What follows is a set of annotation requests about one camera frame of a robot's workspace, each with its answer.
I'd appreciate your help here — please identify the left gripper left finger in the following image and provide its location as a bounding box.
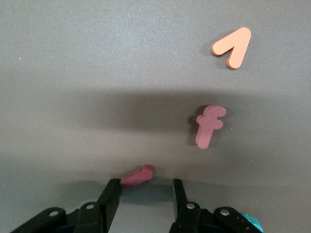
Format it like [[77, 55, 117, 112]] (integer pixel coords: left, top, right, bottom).
[[9, 178, 121, 233]]

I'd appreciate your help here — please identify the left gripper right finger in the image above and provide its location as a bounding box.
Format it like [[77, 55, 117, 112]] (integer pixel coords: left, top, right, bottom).
[[169, 179, 259, 233]]

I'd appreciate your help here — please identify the maroon foam letter l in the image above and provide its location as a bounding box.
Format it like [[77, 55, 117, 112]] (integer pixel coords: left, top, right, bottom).
[[120, 164, 155, 190]]

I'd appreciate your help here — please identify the teal foam letter p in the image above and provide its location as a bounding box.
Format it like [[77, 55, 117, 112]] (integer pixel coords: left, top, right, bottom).
[[240, 212, 264, 233]]

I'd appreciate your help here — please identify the red foam letter f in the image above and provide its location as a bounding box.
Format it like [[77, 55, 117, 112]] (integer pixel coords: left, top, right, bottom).
[[195, 104, 227, 149]]

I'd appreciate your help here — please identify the orange foam letter v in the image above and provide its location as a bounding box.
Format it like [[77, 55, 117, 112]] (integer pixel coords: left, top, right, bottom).
[[210, 27, 252, 70]]

